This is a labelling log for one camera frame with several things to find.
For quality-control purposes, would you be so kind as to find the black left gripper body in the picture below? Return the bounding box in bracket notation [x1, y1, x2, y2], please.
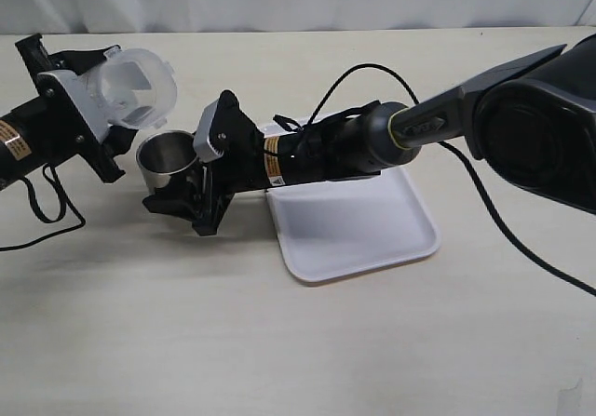
[15, 34, 133, 183]

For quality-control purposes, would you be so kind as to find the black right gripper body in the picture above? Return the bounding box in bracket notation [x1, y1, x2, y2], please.
[192, 89, 267, 236]

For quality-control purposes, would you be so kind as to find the stainless steel cup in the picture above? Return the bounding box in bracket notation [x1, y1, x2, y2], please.
[136, 130, 197, 194]

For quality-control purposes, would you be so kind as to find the translucent plastic measuring jug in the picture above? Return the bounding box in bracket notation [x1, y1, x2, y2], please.
[80, 47, 177, 130]

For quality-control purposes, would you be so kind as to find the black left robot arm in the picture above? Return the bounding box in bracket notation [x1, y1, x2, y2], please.
[1, 34, 137, 186]

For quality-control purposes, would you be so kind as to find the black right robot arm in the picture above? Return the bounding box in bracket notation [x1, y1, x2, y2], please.
[143, 36, 595, 235]

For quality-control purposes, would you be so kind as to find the white plastic tray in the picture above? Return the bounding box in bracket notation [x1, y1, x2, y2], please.
[264, 167, 441, 285]

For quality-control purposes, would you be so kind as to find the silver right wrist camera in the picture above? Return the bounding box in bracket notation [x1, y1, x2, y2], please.
[193, 100, 224, 164]

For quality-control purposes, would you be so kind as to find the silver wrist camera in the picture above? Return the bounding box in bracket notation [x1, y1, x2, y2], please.
[193, 100, 224, 164]
[36, 69, 110, 143]

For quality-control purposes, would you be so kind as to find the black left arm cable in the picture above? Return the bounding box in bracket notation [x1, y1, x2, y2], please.
[0, 163, 87, 252]

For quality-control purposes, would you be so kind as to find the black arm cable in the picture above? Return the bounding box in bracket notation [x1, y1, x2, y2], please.
[0, 163, 87, 252]
[274, 64, 596, 296]

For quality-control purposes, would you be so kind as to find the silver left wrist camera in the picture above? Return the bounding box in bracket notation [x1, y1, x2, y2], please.
[36, 69, 110, 143]

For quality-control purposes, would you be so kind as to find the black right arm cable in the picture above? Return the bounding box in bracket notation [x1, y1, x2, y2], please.
[274, 64, 596, 296]

